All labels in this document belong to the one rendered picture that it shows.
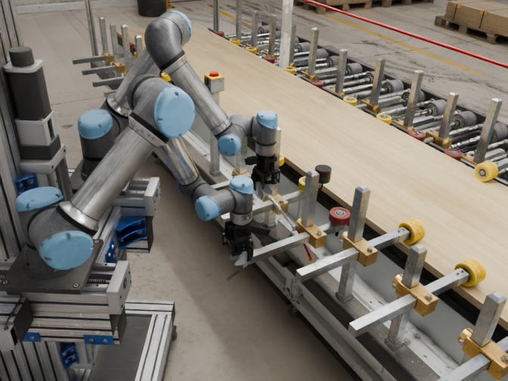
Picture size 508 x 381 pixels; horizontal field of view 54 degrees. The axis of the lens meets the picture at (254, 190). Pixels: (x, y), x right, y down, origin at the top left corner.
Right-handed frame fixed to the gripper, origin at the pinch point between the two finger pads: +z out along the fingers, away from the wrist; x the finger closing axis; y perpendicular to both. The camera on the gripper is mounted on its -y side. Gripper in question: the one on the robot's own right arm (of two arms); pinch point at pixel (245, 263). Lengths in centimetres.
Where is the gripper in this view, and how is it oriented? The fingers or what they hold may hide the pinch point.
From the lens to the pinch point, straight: 178.3
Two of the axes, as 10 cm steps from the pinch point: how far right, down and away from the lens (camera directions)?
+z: -0.3, 8.5, 5.3
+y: -8.5, 2.5, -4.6
